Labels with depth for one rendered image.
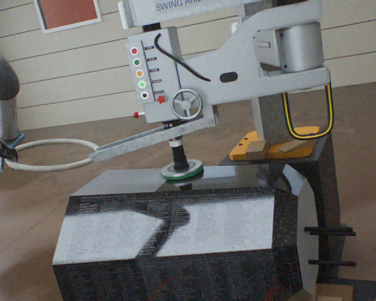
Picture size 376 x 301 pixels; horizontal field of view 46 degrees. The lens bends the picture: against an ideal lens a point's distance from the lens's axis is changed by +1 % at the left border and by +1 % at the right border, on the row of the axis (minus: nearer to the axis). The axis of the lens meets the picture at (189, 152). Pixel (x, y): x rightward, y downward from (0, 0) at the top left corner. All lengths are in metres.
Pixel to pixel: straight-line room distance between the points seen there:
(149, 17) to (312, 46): 0.72
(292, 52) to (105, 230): 1.19
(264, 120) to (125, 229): 1.11
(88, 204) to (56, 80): 7.52
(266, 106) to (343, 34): 5.40
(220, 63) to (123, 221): 0.86
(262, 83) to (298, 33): 0.26
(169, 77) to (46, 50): 7.72
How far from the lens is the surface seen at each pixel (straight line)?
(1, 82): 1.70
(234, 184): 2.01
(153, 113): 2.12
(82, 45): 9.26
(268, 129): 2.74
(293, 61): 2.06
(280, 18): 2.03
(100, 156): 2.31
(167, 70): 2.07
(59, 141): 2.67
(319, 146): 2.78
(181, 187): 2.10
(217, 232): 1.93
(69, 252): 2.27
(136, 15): 2.08
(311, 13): 2.04
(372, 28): 8.04
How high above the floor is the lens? 1.61
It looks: 16 degrees down
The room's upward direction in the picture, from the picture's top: 12 degrees counter-clockwise
